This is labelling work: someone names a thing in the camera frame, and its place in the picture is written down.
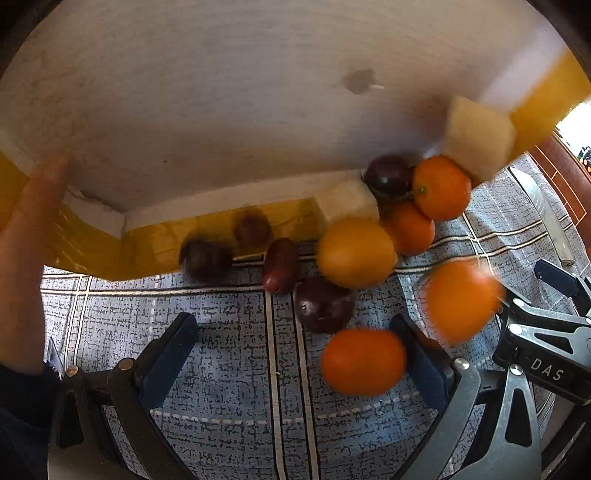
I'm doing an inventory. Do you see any blue plaid tablecloth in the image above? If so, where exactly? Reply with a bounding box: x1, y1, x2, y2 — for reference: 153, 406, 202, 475
41, 154, 587, 480

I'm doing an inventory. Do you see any dark purple plum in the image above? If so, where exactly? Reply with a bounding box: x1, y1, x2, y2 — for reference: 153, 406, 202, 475
233, 211, 273, 247
179, 237, 235, 283
294, 277, 355, 334
364, 154, 416, 197

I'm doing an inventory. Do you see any chair backrest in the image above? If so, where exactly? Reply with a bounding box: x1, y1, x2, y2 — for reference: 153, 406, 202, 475
508, 166, 577, 266

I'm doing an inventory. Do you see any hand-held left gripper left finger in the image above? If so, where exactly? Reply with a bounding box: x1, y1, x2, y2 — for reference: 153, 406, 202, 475
48, 313, 199, 480

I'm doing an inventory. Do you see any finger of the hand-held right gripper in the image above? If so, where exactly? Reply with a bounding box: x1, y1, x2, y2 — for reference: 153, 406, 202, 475
493, 296, 591, 409
536, 258, 591, 319

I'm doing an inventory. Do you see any person's left hand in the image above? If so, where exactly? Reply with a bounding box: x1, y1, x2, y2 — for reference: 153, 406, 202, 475
0, 154, 74, 367

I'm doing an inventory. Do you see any red date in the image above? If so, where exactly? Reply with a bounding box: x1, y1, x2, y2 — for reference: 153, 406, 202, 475
262, 237, 300, 294

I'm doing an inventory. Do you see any yellow cardboard box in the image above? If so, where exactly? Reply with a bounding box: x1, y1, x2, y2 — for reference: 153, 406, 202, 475
0, 0, 591, 282

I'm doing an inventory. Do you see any orange with green leaf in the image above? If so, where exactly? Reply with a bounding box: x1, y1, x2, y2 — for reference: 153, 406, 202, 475
412, 155, 472, 221

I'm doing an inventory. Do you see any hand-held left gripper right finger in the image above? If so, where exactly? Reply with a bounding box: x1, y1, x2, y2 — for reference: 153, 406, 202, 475
390, 315, 543, 480

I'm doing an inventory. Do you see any pale peeled chunk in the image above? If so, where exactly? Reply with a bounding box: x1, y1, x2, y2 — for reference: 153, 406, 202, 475
316, 180, 380, 227
441, 95, 516, 182

